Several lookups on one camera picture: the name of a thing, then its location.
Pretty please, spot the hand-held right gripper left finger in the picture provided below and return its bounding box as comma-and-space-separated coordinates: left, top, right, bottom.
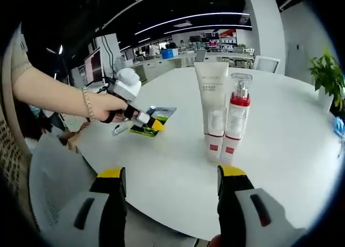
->
64, 166, 128, 247

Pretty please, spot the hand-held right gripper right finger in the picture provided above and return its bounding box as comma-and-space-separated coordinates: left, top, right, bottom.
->
216, 164, 304, 247

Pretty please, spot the white skincare tube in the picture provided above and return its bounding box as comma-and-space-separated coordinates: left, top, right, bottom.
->
194, 61, 230, 136

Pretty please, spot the red-collar skincare spray bottle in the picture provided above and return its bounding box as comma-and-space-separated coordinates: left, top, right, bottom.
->
227, 73, 253, 139

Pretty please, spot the blue storage box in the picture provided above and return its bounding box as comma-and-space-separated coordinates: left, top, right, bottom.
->
161, 49, 180, 60

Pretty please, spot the person's left hand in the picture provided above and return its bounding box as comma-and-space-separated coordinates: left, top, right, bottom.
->
92, 92, 128, 124

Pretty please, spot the white laptop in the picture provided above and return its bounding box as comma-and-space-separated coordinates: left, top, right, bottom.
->
84, 47, 109, 87

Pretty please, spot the grey mesh chair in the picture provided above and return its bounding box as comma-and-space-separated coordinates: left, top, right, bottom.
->
28, 135, 128, 233

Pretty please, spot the white office chair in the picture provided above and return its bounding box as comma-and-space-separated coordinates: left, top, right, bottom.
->
252, 55, 280, 74

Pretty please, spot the blue cloth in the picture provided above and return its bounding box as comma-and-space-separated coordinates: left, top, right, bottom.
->
333, 116, 345, 138

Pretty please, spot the potted green plant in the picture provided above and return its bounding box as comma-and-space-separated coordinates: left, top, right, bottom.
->
308, 46, 345, 112

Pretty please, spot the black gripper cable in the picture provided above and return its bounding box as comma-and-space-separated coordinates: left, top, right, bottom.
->
86, 77, 114, 94

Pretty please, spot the bead bracelet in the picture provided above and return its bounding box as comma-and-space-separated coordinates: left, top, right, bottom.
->
81, 86, 95, 123

